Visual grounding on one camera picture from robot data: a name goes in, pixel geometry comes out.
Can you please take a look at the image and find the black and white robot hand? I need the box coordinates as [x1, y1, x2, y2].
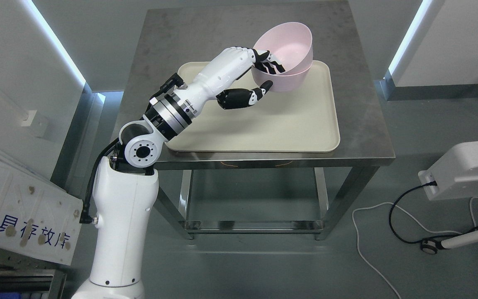
[174, 46, 286, 110]

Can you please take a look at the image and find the pink bowl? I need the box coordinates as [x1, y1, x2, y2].
[251, 62, 312, 93]
[254, 22, 313, 75]

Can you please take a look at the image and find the white wall socket box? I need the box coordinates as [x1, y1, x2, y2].
[20, 110, 37, 127]

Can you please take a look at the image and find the white machine with red label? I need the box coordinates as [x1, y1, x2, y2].
[417, 141, 478, 201]

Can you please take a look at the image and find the white cable on floor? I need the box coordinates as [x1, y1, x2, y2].
[351, 195, 478, 299]

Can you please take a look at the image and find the stainless steel table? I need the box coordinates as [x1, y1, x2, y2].
[117, 0, 395, 240]

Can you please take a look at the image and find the black power cable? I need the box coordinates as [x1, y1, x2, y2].
[388, 181, 478, 244]

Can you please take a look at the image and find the white pole with caster wheel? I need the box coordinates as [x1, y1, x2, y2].
[420, 230, 478, 254]

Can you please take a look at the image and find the white signboard with blue characters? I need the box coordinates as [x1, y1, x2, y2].
[0, 150, 82, 266]

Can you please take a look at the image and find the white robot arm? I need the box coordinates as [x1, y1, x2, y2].
[73, 74, 194, 299]

